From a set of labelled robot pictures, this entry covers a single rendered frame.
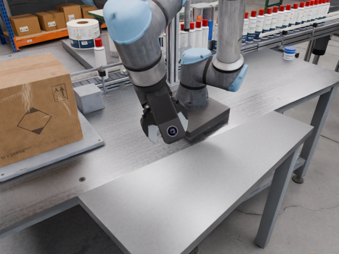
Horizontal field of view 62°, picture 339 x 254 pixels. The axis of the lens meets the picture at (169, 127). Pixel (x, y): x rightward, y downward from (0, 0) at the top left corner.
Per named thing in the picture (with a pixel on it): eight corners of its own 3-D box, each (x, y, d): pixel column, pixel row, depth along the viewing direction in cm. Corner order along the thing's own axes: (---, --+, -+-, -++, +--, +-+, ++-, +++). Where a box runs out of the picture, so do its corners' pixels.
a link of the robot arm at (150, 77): (168, 61, 50) (125, 79, 49) (172, 79, 54) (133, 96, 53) (154, 39, 54) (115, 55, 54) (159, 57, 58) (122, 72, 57)
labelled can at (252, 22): (248, 40, 198) (253, 9, 187) (254, 42, 195) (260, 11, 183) (243, 42, 196) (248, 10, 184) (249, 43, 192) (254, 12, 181)
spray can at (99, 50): (106, 75, 149) (100, 36, 137) (110, 79, 145) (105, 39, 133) (96, 77, 146) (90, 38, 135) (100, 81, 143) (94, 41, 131)
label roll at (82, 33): (95, 50, 181) (91, 26, 173) (65, 48, 184) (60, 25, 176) (105, 40, 198) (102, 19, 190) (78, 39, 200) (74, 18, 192)
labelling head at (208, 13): (201, 43, 192) (204, 2, 178) (214, 48, 183) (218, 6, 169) (185, 47, 186) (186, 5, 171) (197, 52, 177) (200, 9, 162)
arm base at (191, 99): (194, 88, 134) (196, 69, 128) (215, 103, 124) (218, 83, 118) (168, 96, 127) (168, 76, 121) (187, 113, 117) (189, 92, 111)
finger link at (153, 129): (150, 129, 74) (152, 104, 67) (158, 147, 70) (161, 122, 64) (138, 132, 73) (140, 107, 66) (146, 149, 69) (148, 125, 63)
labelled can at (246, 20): (241, 42, 195) (245, 11, 183) (246, 44, 191) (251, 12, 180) (235, 43, 192) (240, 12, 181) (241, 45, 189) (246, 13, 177)
